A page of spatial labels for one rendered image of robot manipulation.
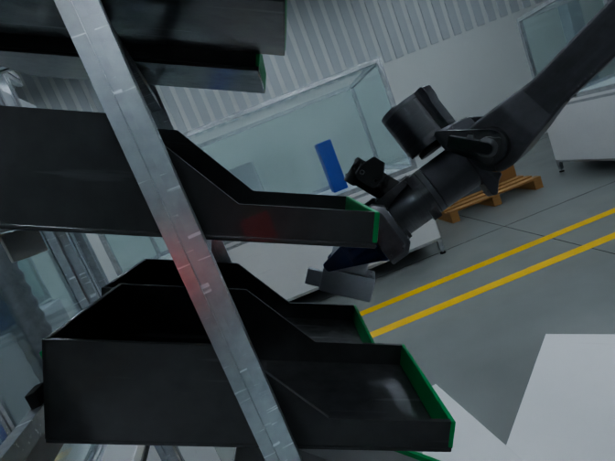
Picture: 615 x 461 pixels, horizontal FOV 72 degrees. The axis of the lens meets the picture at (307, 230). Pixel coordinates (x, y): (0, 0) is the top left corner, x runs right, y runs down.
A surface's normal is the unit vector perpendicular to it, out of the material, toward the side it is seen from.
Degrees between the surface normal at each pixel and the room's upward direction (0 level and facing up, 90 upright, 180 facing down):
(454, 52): 90
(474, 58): 90
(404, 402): 25
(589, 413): 0
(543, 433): 0
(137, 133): 90
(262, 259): 90
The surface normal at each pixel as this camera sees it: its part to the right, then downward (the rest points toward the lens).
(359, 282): -0.15, 0.12
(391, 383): 0.07, -0.99
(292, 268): 0.09, 0.15
